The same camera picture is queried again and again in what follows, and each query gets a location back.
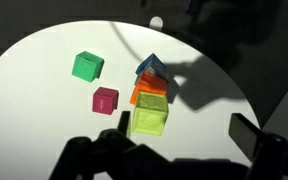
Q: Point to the magenta block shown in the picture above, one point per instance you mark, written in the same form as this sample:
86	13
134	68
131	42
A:
103	101

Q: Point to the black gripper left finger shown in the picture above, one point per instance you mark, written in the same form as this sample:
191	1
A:
124	122

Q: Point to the grey block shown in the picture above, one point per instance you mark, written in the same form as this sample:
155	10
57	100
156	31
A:
152	71

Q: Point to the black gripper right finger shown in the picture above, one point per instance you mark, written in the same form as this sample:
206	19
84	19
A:
245	132

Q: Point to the lime green block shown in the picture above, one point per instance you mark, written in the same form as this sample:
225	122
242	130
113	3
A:
149	115

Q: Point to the orange block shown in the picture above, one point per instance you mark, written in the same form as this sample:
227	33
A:
147	85

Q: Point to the blue block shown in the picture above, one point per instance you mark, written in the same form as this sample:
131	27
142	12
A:
150	61

